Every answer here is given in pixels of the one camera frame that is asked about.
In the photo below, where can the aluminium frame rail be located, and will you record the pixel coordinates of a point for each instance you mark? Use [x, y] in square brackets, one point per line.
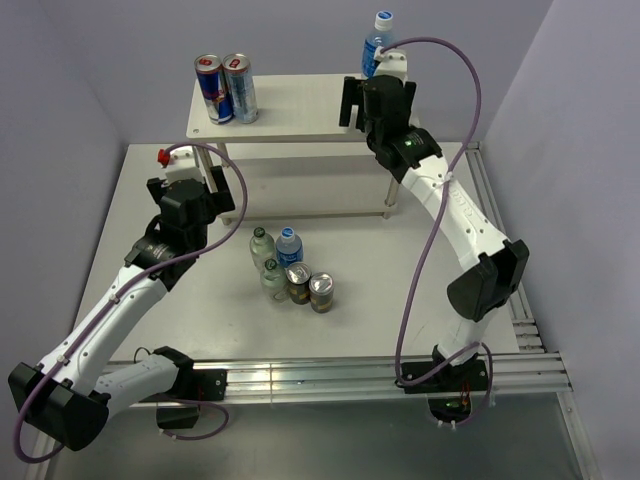
[313, 396]

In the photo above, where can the sports drink bottle blue label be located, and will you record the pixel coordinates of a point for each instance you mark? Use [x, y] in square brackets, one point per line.
[289, 247]

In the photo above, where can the white two-tier shelf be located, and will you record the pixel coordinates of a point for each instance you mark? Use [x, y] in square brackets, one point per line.
[300, 115]

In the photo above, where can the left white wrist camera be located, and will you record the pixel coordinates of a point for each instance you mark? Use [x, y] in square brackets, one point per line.
[180, 164]

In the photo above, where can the blue red energy can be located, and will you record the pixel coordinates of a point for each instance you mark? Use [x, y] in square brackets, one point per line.
[212, 82]

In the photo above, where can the black gold coffee can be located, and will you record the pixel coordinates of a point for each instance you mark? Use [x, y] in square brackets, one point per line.
[321, 287]
[298, 276]

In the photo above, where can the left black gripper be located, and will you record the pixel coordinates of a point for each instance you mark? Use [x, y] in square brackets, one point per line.
[223, 194]

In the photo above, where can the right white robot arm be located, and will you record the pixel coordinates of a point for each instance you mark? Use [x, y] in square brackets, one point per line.
[492, 265]

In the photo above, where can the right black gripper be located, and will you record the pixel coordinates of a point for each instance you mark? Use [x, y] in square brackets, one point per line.
[352, 95]

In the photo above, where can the silver blue energy can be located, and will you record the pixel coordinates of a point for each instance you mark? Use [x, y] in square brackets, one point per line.
[239, 77]

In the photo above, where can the water bottle blue label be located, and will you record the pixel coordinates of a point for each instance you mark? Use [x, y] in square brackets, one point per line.
[381, 36]

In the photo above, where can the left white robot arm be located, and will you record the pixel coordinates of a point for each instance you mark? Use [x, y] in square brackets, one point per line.
[66, 395]

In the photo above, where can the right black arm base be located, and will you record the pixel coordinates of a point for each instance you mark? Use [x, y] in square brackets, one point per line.
[449, 392]

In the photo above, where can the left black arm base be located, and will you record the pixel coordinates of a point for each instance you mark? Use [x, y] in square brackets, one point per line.
[179, 412]

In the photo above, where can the clear glass bottle green cap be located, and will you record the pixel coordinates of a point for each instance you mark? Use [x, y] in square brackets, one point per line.
[262, 247]
[274, 281]

